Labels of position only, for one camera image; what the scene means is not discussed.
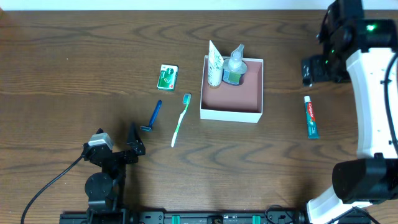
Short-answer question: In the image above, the Colgate toothpaste tube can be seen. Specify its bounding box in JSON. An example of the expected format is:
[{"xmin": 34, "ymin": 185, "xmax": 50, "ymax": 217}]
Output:
[{"xmin": 304, "ymin": 95, "xmax": 319, "ymax": 139}]

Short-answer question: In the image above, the clear hand sanitizer pump bottle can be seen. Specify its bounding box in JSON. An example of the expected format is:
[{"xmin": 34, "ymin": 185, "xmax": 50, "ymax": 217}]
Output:
[{"xmin": 222, "ymin": 44, "xmax": 248, "ymax": 85}]

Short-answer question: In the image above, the white lotion tube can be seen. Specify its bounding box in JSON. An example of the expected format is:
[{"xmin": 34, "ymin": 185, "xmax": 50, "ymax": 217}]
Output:
[{"xmin": 208, "ymin": 40, "xmax": 224, "ymax": 88}]

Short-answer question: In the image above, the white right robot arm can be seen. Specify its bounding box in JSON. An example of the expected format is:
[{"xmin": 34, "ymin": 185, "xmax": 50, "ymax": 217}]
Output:
[{"xmin": 295, "ymin": 0, "xmax": 397, "ymax": 223}]

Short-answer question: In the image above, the blue disposable razor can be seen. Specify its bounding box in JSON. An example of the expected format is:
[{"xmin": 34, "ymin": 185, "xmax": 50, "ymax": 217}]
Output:
[{"xmin": 141, "ymin": 100, "xmax": 162, "ymax": 132}]

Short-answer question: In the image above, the green white toothbrush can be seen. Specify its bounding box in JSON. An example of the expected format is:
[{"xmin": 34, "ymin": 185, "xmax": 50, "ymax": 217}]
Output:
[{"xmin": 170, "ymin": 93, "xmax": 192, "ymax": 147}]

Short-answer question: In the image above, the green soap box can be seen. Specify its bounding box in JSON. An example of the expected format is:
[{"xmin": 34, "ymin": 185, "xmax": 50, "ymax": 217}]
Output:
[{"xmin": 157, "ymin": 64, "xmax": 178, "ymax": 91}]

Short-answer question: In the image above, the white box with pink interior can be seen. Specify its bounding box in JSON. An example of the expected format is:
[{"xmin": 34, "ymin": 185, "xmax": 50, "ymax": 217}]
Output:
[{"xmin": 200, "ymin": 55, "xmax": 264, "ymax": 123}]

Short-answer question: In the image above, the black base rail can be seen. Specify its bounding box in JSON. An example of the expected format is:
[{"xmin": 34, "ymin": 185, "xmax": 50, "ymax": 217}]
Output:
[{"xmin": 59, "ymin": 208, "xmax": 310, "ymax": 224}]

